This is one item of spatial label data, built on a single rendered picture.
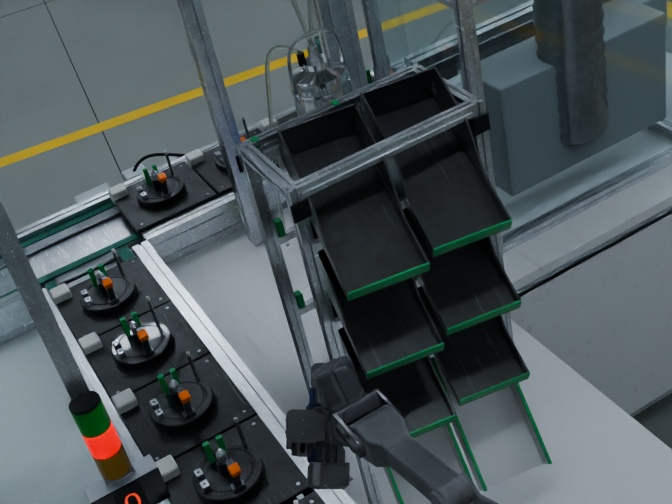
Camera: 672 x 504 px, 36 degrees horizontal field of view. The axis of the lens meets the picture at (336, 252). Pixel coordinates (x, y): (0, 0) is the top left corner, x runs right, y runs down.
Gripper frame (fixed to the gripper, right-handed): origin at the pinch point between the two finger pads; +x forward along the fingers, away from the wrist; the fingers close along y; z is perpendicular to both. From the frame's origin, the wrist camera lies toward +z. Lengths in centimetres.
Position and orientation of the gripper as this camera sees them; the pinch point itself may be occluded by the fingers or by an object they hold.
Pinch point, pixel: (316, 424)
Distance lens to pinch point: 165.0
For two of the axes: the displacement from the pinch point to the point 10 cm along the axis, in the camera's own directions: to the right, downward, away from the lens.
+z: -9.0, -0.9, -4.2
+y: -0.3, 9.9, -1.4
